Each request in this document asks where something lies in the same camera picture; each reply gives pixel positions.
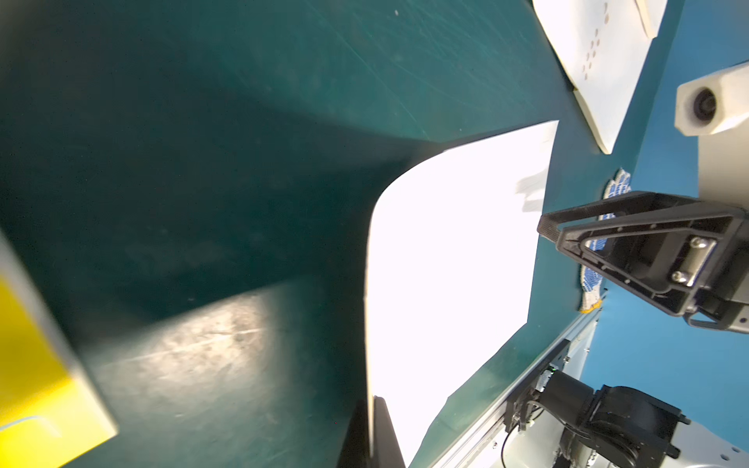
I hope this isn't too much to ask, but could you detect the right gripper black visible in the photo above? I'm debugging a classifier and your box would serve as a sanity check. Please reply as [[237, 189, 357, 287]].
[[538, 191, 748, 333]]

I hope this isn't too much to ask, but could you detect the notebook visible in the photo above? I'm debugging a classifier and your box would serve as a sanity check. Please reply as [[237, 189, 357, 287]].
[[1, 239, 119, 467], [364, 121, 558, 466], [532, 0, 668, 155]]

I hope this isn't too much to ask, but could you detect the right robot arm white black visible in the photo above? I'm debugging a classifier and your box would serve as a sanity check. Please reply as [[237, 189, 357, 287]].
[[502, 191, 748, 467]]

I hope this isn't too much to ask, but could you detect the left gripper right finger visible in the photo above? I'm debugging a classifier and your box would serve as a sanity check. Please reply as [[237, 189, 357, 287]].
[[372, 396, 406, 468]]

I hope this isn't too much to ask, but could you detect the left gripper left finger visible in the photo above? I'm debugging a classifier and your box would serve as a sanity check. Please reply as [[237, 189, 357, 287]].
[[337, 400, 370, 468]]

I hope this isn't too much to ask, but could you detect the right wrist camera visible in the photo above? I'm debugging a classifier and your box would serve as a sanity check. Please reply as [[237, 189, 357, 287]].
[[675, 62, 748, 210]]

